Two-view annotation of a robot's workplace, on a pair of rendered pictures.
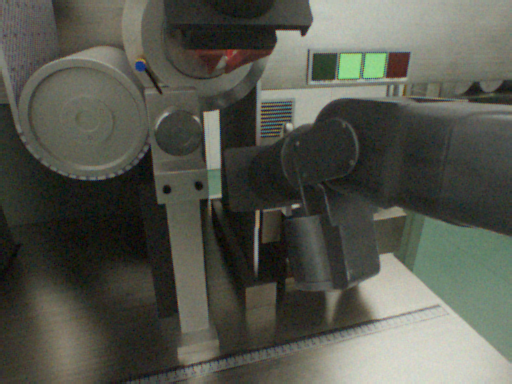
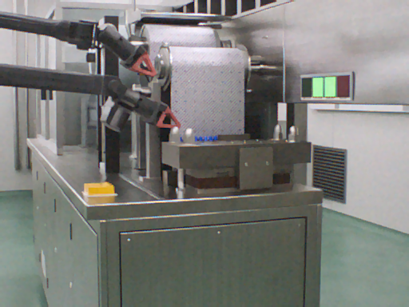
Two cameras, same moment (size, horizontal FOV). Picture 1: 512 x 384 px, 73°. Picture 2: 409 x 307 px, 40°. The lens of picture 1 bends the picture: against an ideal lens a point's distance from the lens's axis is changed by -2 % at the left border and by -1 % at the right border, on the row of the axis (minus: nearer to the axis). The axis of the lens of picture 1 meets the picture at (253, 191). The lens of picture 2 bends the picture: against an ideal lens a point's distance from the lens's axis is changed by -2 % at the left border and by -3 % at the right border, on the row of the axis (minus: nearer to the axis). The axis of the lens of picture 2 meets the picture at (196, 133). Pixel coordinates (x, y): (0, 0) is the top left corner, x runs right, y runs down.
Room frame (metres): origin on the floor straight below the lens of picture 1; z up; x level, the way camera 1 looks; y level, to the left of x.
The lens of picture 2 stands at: (0.36, -1.72, 1.15)
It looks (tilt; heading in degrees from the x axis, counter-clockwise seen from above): 3 degrees down; 86
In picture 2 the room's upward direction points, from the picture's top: straight up
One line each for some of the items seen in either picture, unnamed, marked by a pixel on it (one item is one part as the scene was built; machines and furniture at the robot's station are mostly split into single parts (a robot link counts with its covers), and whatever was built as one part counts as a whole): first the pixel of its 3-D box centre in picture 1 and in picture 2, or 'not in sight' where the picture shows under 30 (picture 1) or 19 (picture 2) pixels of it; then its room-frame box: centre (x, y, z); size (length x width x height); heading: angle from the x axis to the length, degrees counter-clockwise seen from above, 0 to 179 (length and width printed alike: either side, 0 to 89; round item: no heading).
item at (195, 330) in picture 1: (185, 233); (148, 131); (0.33, 0.08, 1.05); 0.06 x 0.05 x 0.31; 16
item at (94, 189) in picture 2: not in sight; (99, 189); (0.20, -0.17, 0.91); 0.07 x 0.07 x 0.02; 16
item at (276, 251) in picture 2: not in sight; (119, 253); (0.17, 0.97, 0.43); 2.52 x 0.64 x 0.86; 106
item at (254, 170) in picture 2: not in sight; (255, 168); (0.62, -0.16, 0.96); 0.10 x 0.03 x 0.11; 16
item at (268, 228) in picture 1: (251, 191); not in sight; (0.52, 0.00, 1.01); 0.23 x 0.03 x 0.05; 16
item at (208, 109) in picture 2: (235, 136); (208, 113); (0.51, 0.03, 1.11); 0.23 x 0.01 x 0.18; 16
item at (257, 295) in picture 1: (237, 241); (209, 175); (0.51, 0.03, 0.92); 0.28 x 0.04 x 0.04; 16
